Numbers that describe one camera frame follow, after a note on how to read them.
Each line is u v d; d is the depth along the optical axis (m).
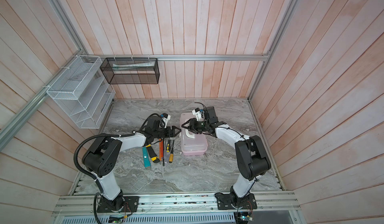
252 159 0.48
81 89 0.73
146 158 0.89
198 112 0.84
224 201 0.73
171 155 0.89
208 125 0.72
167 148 0.91
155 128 0.77
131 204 0.74
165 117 0.87
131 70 1.04
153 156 0.88
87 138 0.47
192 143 0.83
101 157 0.49
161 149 0.93
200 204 0.75
